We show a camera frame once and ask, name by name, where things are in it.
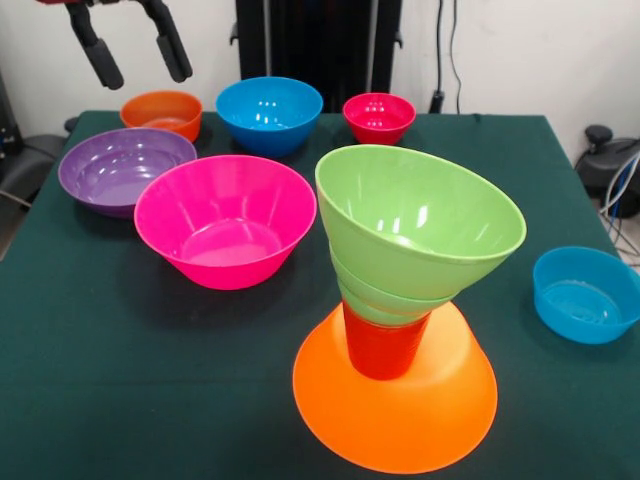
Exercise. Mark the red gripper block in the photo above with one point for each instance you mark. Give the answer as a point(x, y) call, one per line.
point(55, 2)

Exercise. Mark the purple bowl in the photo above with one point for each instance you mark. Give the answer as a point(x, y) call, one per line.
point(110, 170)

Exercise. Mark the large green bowl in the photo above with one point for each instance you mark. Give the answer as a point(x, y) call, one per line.
point(400, 200)

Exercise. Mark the small green bowl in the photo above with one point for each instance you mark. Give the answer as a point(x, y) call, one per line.
point(380, 310)

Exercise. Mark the orange cup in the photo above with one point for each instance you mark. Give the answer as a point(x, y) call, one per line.
point(385, 350)
point(160, 107)

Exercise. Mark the large orange bowl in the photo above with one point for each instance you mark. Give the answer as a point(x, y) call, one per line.
point(400, 425)

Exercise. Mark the blue bowl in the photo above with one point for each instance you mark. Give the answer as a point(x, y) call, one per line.
point(270, 135)

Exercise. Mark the large pink bowl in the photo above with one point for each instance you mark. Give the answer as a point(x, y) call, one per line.
point(225, 225)

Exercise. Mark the small crimson bowl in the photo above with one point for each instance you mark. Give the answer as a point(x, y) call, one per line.
point(380, 130)

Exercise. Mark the dark green tablecloth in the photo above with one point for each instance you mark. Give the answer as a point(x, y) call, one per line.
point(150, 375)

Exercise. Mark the blue cup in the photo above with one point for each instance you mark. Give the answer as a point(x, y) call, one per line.
point(580, 310)

